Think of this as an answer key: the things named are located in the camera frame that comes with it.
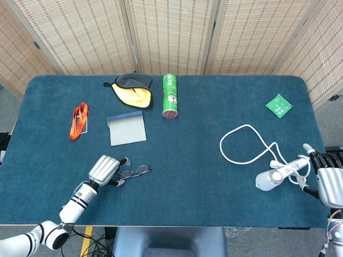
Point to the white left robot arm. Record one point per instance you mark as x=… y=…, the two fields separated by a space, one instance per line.
x=77 y=200

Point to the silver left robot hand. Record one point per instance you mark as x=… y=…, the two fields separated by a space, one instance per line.
x=103 y=171

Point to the blue grey chair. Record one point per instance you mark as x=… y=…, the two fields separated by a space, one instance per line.
x=171 y=241

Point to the black table leg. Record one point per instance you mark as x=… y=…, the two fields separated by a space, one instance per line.
x=110 y=232

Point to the teal table mat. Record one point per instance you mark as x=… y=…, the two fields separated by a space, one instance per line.
x=187 y=160

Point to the green chip can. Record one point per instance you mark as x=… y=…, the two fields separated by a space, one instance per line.
x=170 y=93

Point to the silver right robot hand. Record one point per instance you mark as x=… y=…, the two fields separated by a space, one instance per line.
x=331 y=184

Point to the white handheld device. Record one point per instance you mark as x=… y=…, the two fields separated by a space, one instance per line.
x=265 y=180

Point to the blue glasses case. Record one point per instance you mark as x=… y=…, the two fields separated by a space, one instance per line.
x=128 y=131

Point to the yellow and grey cloth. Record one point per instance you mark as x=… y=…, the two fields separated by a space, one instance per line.
x=134 y=99

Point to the black wire-frame eyeglasses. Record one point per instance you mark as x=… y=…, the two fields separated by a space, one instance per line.
x=141 y=169

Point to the black equipment block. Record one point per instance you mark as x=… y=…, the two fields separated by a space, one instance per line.
x=4 y=144
x=333 y=149

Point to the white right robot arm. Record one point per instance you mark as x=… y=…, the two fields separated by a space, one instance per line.
x=338 y=246

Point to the green sachet packet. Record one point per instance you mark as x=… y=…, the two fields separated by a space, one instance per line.
x=278 y=105

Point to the clear badge card holder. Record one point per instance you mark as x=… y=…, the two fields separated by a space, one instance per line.
x=83 y=125

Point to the woven bamboo folding screen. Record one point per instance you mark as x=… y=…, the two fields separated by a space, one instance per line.
x=171 y=34

